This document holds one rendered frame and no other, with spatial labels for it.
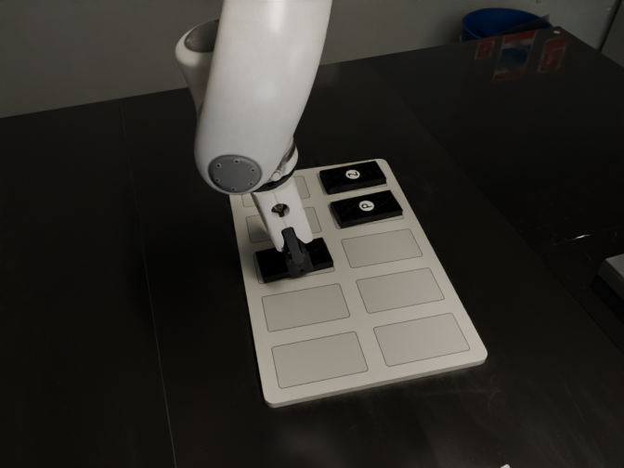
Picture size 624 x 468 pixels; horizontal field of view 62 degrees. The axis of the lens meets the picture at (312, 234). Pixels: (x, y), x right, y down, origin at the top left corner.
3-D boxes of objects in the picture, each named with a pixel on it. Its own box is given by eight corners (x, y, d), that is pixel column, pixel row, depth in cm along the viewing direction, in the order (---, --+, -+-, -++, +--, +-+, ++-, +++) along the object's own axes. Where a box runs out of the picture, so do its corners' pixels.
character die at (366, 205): (401, 215, 79) (402, 209, 78) (341, 228, 77) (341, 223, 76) (389, 195, 82) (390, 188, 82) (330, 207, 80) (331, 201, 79)
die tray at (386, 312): (488, 362, 62) (490, 358, 62) (266, 409, 58) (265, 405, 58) (383, 162, 90) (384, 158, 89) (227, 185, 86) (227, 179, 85)
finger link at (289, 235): (303, 255, 59) (305, 268, 64) (279, 197, 61) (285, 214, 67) (292, 259, 59) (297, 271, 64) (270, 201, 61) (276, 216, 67)
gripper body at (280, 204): (305, 175, 55) (324, 242, 64) (280, 123, 62) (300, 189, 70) (239, 200, 55) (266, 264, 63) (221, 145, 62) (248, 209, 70)
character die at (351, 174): (385, 184, 84) (386, 177, 83) (328, 195, 82) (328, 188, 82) (374, 165, 88) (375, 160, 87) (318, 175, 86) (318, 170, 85)
